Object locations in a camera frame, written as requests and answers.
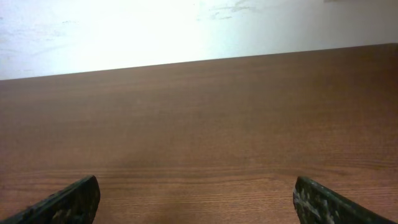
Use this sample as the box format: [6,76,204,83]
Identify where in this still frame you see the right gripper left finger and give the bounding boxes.
[1,175,100,224]

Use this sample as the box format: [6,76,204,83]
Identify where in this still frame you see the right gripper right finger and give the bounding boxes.
[293,176,395,224]

